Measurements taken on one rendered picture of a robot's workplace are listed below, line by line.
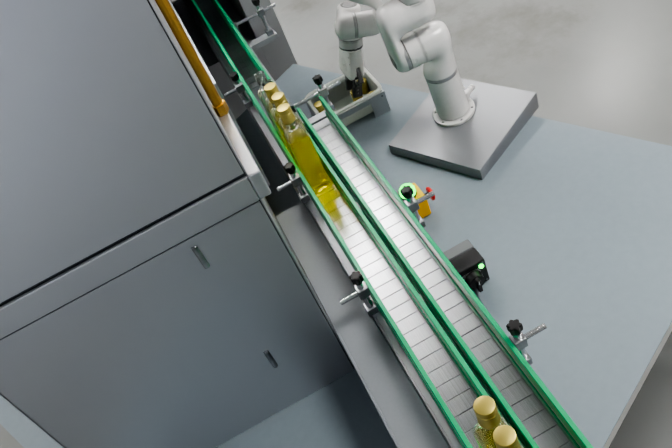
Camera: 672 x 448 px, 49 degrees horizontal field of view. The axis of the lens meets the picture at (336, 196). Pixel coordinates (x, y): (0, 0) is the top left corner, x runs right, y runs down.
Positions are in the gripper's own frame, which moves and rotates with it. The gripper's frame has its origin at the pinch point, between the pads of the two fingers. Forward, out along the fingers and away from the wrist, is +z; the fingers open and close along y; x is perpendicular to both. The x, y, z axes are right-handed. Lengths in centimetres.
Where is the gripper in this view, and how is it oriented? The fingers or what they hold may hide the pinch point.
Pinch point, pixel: (353, 87)
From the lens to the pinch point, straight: 242.5
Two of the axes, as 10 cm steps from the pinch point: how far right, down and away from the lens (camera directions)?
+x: 9.2, -2.9, 2.6
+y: 3.8, 5.5, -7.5
